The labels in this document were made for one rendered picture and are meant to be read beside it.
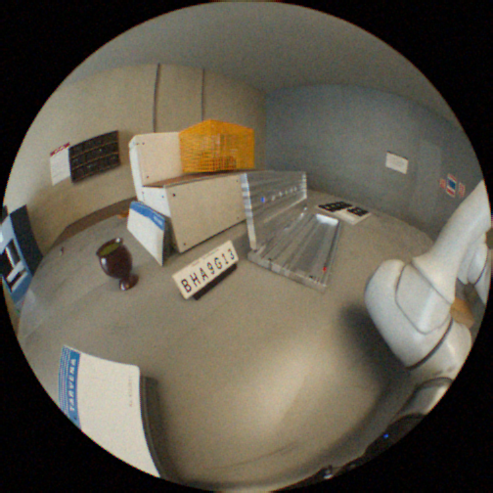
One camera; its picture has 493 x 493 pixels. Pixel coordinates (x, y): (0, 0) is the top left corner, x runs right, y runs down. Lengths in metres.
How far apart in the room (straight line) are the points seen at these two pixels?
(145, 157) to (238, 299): 0.54
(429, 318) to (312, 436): 0.20
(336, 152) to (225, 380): 2.75
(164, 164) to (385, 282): 0.68
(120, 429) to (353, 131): 2.91
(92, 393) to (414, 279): 0.38
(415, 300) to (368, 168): 2.49
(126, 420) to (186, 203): 0.41
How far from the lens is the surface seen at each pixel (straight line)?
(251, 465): 0.27
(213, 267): 0.31
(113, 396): 0.19
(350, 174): 2.65
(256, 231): 0.33
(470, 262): 0.73
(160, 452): 0.27
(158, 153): 0.61
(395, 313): 0.23
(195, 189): 0.41
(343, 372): 0.28
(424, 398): 0.23
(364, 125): 2.78
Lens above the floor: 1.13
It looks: 33 degrees down
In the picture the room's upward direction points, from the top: straight up
